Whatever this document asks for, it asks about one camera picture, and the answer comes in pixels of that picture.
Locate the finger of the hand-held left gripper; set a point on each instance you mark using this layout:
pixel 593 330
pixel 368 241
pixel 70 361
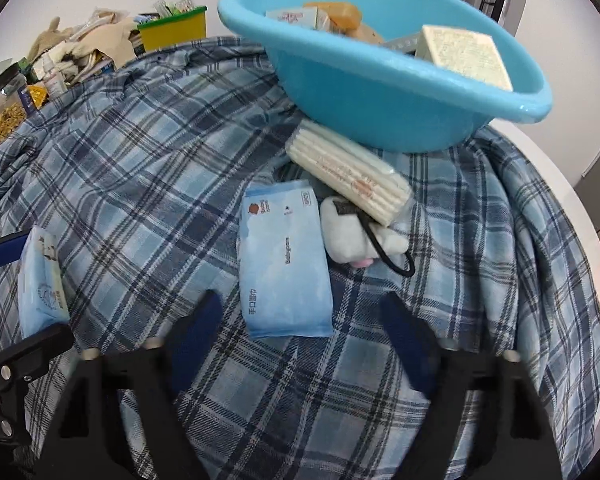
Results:
pixel 2 252
pixel 35 347

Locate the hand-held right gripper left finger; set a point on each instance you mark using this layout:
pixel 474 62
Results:
pixel 200 320

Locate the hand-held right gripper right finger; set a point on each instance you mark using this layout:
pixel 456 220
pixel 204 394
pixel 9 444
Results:
pixel 405 340

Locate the small blue tissue pack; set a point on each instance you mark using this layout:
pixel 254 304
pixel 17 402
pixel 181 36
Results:
pixel 42 285

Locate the blue wet wipes pack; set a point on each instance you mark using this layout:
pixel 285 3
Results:
pixel 285 270

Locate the white striped pad packet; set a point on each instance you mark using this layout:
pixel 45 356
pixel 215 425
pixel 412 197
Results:
pixel 345 170

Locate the blue plastic basin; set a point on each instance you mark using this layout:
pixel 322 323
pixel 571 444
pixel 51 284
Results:
pixel 380 100

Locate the glass jar black lid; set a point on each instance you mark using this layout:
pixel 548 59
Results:
pixel 5 120

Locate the blue plaid cloth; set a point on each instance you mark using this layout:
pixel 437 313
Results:
pixel 130 160

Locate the white spray bottle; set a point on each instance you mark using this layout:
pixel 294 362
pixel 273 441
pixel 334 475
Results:
pixel 55 82

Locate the beige plush toy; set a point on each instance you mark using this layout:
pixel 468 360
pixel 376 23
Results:
pixel 47 42

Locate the beige cloth bag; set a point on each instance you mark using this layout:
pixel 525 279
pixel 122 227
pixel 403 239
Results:
pixel 110 42

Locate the yellow bin green rim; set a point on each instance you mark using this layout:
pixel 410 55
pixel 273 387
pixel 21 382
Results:
pixel 175 32

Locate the large cream printed box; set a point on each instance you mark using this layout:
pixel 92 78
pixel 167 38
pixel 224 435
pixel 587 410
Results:
pixel 465 55

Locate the grey blue box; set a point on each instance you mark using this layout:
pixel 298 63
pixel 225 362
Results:
pixel 405 44

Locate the pile of small sachets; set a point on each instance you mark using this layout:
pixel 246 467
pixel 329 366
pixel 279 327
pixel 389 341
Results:
pixel 175 6

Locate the small blue white box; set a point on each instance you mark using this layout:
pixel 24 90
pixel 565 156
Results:
pixel 290 16

